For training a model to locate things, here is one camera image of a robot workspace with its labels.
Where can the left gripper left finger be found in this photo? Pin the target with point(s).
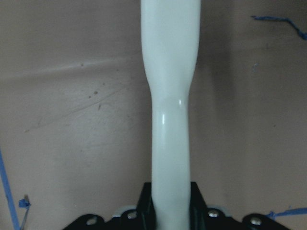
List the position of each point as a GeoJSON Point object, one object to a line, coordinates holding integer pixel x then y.
{"type": "Point", "coordinates": [146, 217]}

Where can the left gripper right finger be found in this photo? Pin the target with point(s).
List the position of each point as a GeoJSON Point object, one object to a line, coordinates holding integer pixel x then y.
{"type": "Point", "coordinates": [198, 209]}

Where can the white hand brush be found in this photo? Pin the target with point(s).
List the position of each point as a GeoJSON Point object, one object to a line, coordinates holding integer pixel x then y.
{"type": "Point", "coordinates": [170, 32]}

